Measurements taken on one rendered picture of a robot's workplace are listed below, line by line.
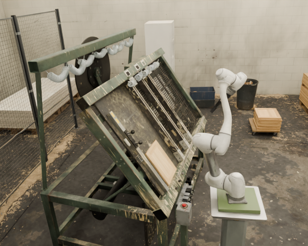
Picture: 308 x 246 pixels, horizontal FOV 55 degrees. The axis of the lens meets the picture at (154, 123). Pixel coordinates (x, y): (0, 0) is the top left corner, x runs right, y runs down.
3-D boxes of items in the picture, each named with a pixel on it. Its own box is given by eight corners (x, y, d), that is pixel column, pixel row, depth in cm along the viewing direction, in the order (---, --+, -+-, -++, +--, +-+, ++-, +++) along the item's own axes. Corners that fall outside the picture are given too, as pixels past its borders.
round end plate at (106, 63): (85, 116, 324) (74, 43, 291) (80, 116, 325) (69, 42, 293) (116, 93, 392) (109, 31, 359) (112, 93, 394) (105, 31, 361)
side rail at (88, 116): (151, 211, 268) (161, 208, 263) (77, 114, 250) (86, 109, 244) (153, 207, 273) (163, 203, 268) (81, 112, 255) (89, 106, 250)
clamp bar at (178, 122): (187, 143, 377) (203, 135, 365) (133, 66, 356) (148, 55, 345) (189, 139, 385) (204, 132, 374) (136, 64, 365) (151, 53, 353)
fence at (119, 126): (164, 193, 287) (167, 191, 285) (106, 114, 271) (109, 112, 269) (165, 190, 291) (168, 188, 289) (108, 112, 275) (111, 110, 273)
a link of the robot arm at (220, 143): (229, 133, 240) (213, 131, 248) (223, 155, 238) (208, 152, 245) (233, 137, 251) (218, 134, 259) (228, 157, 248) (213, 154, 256)
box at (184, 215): (189, 227, 262) (189, 211, 254) (176, 224, 265) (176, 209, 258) (191, 218, 272) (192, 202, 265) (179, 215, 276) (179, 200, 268)
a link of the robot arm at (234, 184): (241, 200, 279) (242, 180, 271) (223, 194, 289) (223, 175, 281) (247, 191, 291) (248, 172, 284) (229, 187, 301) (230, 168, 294)
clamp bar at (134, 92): (178, 162, 335) (195, 154, 323) (117, 76, 315) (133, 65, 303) (180, 158, 343) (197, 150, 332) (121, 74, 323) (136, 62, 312)
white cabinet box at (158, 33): (172, 113, 697) (171, 23, 612) (148, 112, 706) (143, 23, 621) (175, 104, 752) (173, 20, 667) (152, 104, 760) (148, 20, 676)
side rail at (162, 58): (196, 120, 450) (202, 116, 445) (155, 60, 432) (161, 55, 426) (197, 118, 457) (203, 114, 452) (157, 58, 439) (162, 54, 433)
